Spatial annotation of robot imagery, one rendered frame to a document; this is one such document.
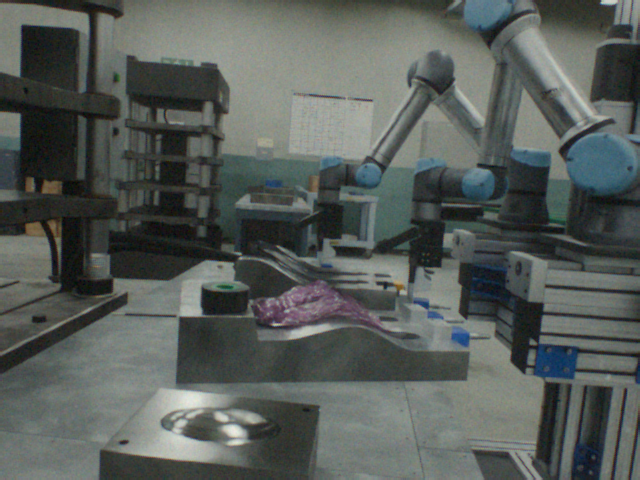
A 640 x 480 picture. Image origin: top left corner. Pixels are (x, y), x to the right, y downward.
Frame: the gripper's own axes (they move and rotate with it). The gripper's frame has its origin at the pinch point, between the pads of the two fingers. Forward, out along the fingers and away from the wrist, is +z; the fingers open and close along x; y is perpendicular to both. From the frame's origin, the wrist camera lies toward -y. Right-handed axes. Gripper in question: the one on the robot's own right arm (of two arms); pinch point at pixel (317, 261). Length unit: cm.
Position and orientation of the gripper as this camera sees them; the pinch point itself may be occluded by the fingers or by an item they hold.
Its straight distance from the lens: 180.6
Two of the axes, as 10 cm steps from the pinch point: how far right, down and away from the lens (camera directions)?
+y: 10.0, 0.7, 0.5
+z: -0.7, 9.9, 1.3
